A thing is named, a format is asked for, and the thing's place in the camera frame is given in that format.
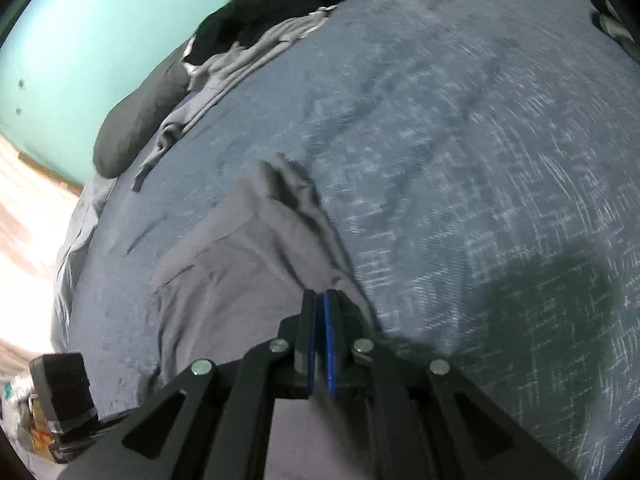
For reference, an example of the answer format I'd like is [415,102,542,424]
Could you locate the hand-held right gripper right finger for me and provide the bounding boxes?
[322,291,581,480]

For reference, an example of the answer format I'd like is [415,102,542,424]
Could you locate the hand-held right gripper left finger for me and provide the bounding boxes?
[62,290,318,480]

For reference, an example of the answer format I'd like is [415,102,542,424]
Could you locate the grey pants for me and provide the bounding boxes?
[150,154,382,480]

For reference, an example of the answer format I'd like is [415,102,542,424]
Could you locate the light grey bed sheet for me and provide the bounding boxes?
[50,177,118,357]

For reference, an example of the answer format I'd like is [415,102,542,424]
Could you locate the blue bedspread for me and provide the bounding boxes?
[65,0,640,480]

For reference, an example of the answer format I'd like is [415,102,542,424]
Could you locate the light grey garment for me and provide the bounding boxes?
[131,6,338,193]

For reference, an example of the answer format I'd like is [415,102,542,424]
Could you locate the dark grey long pillow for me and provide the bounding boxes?
[94,0,456,178]

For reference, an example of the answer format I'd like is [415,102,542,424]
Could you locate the black garment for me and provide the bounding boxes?
[186,0,368,68]

